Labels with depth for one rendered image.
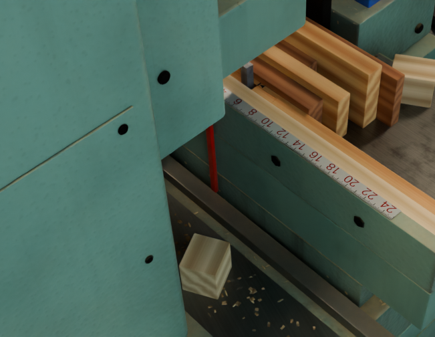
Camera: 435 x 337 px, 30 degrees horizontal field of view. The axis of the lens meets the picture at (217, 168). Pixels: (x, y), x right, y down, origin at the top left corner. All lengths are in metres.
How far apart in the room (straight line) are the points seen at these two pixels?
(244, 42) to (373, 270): 0.23
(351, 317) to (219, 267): 0.13
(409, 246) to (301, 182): 0.12
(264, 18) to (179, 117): 0.13
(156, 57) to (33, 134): 0.14
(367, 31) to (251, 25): 0.19
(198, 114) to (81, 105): 0.17
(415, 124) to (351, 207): 0.16
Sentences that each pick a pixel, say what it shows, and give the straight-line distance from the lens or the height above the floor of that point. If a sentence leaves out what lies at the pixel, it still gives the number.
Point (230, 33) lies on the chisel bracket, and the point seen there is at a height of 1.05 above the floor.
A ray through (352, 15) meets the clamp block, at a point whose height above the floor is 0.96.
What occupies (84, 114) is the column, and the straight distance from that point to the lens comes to 0.52.
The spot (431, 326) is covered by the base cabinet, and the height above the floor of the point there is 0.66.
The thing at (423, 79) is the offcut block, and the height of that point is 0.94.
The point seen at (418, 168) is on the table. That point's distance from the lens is 0.80.
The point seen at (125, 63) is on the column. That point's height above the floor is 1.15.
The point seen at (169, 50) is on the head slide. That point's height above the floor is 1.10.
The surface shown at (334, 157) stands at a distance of 0.73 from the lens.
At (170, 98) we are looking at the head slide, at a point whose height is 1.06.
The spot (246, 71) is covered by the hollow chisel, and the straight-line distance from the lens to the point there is 0.80.
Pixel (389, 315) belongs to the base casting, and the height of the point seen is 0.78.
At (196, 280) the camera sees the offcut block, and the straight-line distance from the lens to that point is 0.80.
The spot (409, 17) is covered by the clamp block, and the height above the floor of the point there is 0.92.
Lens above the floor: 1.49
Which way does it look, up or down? 48 degrees down
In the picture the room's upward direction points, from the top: 5 degrees counter-clockwise
